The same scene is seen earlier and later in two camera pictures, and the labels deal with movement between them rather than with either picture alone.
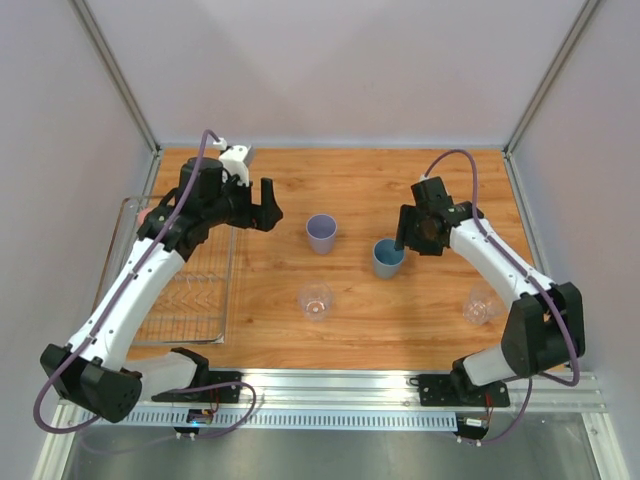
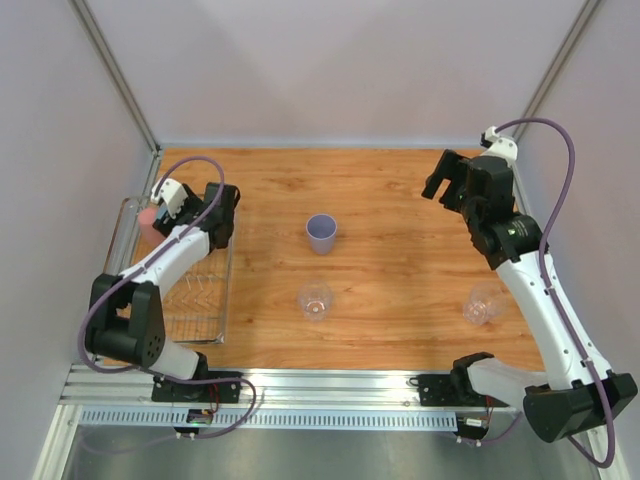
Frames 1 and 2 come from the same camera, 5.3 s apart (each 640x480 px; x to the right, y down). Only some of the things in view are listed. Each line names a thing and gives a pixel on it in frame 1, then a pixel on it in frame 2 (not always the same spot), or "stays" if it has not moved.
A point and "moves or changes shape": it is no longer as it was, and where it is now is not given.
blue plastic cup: x=387 y=260 moves or changes shape
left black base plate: x=216 y=394 stays
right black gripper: x=413 y=232 → x=455 y=181
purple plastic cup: x=321 y=229 stays
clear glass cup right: x=483 y=306 stays
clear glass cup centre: x=315 y=299 stays
